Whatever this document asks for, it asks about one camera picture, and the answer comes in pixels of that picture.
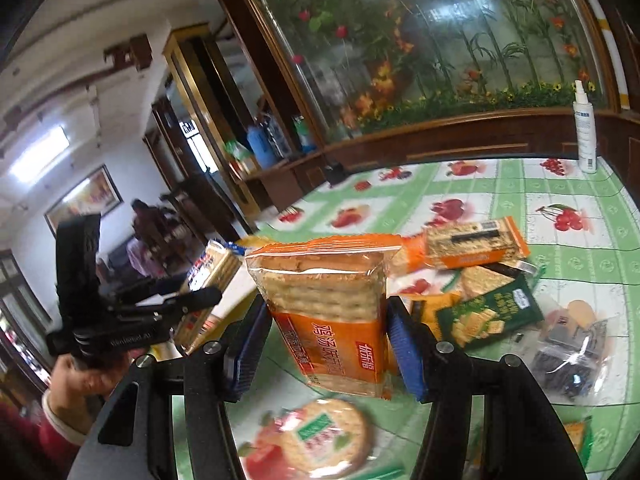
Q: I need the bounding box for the person's left hand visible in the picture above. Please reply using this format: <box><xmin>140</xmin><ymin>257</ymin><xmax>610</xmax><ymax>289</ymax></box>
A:
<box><xmin>52</xmin><ymin>352</ymin><xmax>133</xmax><ymax>407</ymax></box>

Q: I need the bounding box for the dark green cracker packet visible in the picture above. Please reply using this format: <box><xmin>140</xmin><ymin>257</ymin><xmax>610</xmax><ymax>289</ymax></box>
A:
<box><xmin>435</xmin><ymin>274</ymin><xmax>546</xmax><ymax>351</ymax></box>

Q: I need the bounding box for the framed wall painting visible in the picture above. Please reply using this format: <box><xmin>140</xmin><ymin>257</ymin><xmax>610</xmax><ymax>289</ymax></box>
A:
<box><xmin>44</xmin><ymin>164</ymin><xmax>124</xmax><ymax>240</ymax></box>

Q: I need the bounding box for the ceiling light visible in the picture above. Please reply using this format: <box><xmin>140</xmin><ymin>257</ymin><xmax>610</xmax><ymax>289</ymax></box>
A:
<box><xmin>10</xmin><ymin>125</ymin><xmax>71</xmax><ymax>183</ymax></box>

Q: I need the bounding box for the round cracker packet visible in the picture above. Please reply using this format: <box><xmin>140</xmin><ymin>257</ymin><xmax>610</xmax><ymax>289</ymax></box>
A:
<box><xmin>250</xmin><ymin>399</ymin><xmax>373</xmax><ymax>480</ymax></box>

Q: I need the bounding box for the yellow plastic tray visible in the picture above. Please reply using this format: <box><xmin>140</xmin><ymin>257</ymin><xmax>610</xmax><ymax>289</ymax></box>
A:
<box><xmin>172</xmin><ymin>235</ymin><xmax>273</xmax><ymax>358</ymax></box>

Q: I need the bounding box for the small black object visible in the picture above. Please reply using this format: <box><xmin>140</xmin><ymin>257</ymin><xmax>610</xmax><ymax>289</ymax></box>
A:
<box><xmin>322</xmin><ymin>160</ymin><xmax>348</xmax><ymax>186</ymax></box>

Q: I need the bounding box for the long orange striped cracker packet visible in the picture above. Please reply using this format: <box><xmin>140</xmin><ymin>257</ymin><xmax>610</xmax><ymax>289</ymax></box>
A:
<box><xmin>422</xmin><ymin>216</ymin><xmax>532</xmax><ymax>272</ymax></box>

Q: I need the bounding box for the yellow snack packet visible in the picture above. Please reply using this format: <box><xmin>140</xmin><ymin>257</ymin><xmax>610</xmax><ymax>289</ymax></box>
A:
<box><xmin>409</xmin><ymin>291</ymin><xmax>463</xmax><ymax>341</ymax></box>

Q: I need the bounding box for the wooden partition cabinet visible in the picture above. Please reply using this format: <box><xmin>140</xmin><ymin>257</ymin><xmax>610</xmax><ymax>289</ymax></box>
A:
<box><xmin>250</xmin><ymin>105</ymin><xmax>640</xmax><ymax>211</ymax></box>

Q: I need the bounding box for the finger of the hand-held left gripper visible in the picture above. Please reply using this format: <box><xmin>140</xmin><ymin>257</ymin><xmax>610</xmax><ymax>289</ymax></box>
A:
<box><xmin>130</xmin><ymin>286</ymin><xmax>223</xmax><ymax>318</ymax></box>

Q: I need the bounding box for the white spray bottle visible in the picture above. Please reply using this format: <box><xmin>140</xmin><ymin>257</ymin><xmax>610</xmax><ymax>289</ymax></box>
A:
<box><xmin>572</xmin><ymin>80</ymin><xmax>599</xmax><ymax>175</ymax></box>

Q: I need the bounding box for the orange green snack packet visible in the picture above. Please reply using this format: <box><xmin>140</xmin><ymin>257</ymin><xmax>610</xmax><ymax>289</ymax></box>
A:
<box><xmin>562</xmin><ymin>417</ymin><xmax>594</xmax><ymax>468</ymax></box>

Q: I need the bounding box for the green bag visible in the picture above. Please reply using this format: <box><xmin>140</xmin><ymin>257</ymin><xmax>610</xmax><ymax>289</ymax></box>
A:
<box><xmin>222</xmin><ymin>140</ymin><xmax>252</xmax><ymax>165</ymax></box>

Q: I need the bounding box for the blue white cracker packet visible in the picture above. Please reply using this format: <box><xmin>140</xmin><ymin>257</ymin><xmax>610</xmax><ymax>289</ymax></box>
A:
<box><xmin>172</xmin><ymin>239</ymin><xmax>246</xmax><ymax>356</ymax></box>

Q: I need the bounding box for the fruit print tablecloth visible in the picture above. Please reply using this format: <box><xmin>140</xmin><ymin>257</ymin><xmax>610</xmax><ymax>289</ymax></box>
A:
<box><xmin>172</xmin><ymin>155</ymin><xmax>640</xmax><ymax>480</ymax></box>

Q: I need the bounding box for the floral glass panel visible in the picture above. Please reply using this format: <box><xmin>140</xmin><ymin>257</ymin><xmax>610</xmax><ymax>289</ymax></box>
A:
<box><xmin>240</xmin><ymin>0</ymin><xmax>608</xmax><ymax>136</ymax></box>

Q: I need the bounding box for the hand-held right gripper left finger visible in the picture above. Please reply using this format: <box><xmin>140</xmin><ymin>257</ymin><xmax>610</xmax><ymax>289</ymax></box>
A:
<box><xmin>67</xmin><ymin>296</ymin><xmax>273</xmax><ymax>480</ymax></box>

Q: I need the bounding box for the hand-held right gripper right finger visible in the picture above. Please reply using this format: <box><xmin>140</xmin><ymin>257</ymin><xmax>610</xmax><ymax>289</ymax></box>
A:
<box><xmin>386</xmin><ymin>297</ymin><xmax>588</xmax><ymax>480</ymax></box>

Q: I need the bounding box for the green bottle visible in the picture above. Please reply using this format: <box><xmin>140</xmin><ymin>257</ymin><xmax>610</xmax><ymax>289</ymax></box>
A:
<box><xmin>292</xmin><ymin>115</ymin><xmax>317</xmax><ymax>154</ymax></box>

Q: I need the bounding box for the yellow framed glass cabinet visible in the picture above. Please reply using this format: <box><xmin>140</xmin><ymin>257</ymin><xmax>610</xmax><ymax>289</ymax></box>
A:
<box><xmin>162</xmin><ymin>22</ymin><xmax>263</xmax><ymax>233</ymax></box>

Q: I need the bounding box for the wide orange cracker packet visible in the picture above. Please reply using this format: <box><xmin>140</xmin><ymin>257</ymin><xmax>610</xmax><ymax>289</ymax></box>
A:
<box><xmin>244</xmin><ymin>234</ymin><xmax>403</xmax><ymax>401</ymax></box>

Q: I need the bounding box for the clear bag of dark snacks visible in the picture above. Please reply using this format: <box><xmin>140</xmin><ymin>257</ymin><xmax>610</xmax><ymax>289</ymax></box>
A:
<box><xmin>530</xmin><ymin>296</ymin><xmax>613</xmax><ymax>403</ymax></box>

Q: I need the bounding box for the blue water jug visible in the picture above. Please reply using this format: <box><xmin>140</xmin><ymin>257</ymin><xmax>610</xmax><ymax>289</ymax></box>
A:
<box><xmin>247</xmin><ymin>125</ymin><xmax>278</xmax><ymax>168</ymax></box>

